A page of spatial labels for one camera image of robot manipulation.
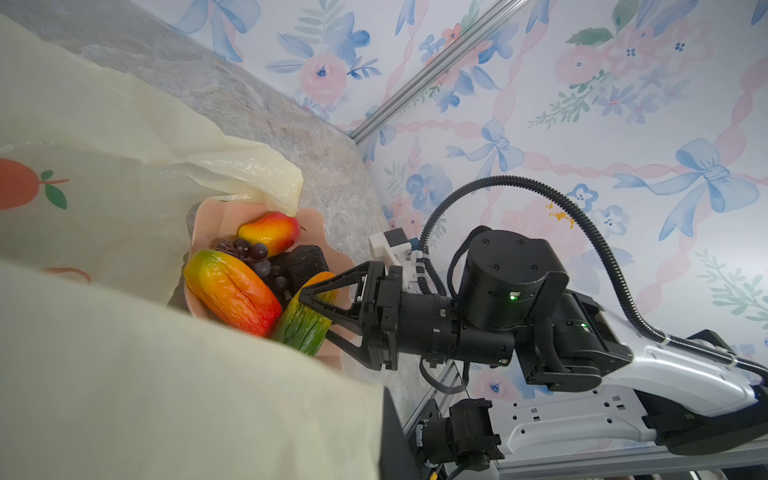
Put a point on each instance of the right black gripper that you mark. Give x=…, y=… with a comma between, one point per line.
x=376, y=303

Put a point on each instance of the green orange mango fruit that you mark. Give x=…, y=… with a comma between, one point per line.
x=300, y=327

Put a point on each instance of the black avocado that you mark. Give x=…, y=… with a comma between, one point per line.
x=300, y=265

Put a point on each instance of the orange red mango fruit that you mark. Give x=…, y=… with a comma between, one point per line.
x=233, y=292

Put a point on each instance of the cream plastic bag orange print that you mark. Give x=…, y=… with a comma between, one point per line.
x=96, y=384

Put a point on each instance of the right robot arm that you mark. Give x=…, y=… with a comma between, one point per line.
x=607, y=380

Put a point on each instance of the dark purple grape bunch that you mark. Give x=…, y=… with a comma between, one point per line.
x=255, y=256

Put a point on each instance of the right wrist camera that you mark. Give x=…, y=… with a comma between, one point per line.
x=393, y=248

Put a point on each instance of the right aluminium corner post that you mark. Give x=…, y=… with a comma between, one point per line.
x=487, y=24

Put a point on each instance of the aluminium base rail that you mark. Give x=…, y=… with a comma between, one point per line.
x=577, y=459

